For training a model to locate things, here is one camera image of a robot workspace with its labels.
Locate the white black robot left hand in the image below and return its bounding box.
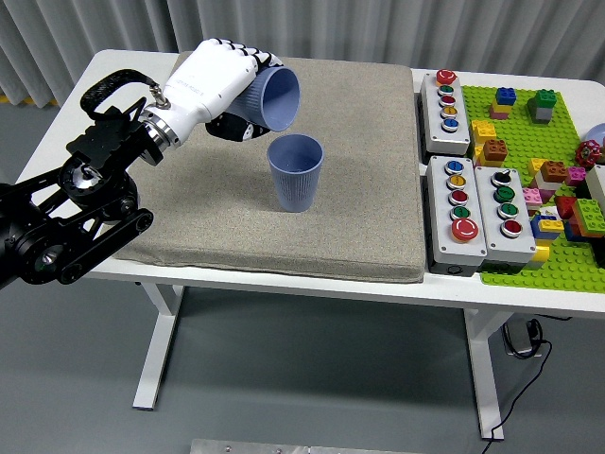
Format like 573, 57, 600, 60
163, 38, 285, 143

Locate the blue ribbed plastic cup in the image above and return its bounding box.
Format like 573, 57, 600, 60
231, 65, 302, 134
267, 132, 325, 214

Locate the pale pleated curtain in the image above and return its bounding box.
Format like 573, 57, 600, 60
0, 0, 605, 108

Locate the grey-brown fabric mat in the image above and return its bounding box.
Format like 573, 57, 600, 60
112, 50, 425, 284

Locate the grey five-button control box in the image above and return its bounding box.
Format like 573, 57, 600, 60
419, 69, 473, 156
424, 154, 488, 276

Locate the brown toy brick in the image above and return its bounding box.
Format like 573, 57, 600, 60
481, 138, 510, 166
538, 160, 569, 183

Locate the grey four-button control box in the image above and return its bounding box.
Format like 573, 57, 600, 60
474, 165, 538, 274

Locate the green studded baseplate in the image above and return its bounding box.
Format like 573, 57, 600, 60
460, 84, 605, 295

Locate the white table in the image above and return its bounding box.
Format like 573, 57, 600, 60
0, 49, 605, 441

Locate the small green toy brick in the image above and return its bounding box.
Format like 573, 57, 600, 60
527, 88, 559, 111

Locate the white toy brick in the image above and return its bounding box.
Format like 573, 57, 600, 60
532, 175, 566, 193

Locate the blue and yellow toy brick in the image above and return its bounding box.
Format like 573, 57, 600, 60
528, 215, 566, 241

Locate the red toy brick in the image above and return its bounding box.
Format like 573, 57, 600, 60
553, 195, 579, 219

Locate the red valve handwheel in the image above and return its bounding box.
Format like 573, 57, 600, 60
575, 140, 602, 167

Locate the pale blue bowl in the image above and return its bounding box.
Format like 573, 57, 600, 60
584, 122, 605, 151

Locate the grey power adapter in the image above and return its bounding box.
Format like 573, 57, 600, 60
501, 319, 544, 358

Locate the large green toy brick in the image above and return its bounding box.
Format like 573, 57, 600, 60
570, 198, 605, 237

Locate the white box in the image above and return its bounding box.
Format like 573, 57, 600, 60
584, 164, 605, 214

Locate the black power cable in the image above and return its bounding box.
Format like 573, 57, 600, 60
486, 338, 554, 444

